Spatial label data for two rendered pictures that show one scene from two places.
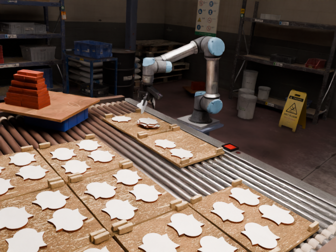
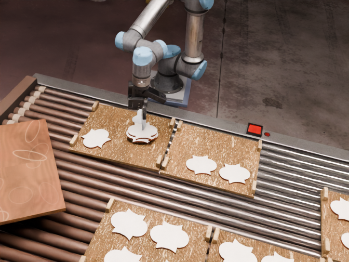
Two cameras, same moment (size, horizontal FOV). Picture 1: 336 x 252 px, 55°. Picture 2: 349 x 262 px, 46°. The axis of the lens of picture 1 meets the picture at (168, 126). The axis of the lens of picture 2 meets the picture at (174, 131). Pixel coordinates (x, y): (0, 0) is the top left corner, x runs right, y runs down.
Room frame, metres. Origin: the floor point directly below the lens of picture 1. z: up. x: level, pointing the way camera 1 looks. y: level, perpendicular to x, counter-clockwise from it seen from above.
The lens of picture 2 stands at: (0.90, 0.94, 2.23)
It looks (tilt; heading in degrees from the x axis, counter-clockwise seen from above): 41 degrees down; 319
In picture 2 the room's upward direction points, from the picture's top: 8 degrees clockwise
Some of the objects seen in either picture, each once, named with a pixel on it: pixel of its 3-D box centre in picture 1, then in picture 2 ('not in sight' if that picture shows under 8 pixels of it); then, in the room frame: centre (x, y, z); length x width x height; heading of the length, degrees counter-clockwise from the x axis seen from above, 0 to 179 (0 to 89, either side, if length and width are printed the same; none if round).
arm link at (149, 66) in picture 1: (148, 66); (142, 62); (2.08, 0.15, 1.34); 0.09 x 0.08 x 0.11; 116
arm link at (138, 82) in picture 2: (147, 79); (141, 79); (2.07, 0.16, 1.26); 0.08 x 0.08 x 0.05
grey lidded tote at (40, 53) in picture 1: (38, 52); not in sight; (5.68, 2.35, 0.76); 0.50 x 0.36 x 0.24; 144
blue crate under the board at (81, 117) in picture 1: (57, 114); not in sight; (2.06, 0.75, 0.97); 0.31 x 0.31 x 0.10; 76
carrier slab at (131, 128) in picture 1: (140, 124); (125, 135); (2.12, 0.20, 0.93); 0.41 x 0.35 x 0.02; 43
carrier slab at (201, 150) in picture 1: (179, 146); (213, 157); (1.80, -0.08, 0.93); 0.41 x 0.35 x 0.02; 41
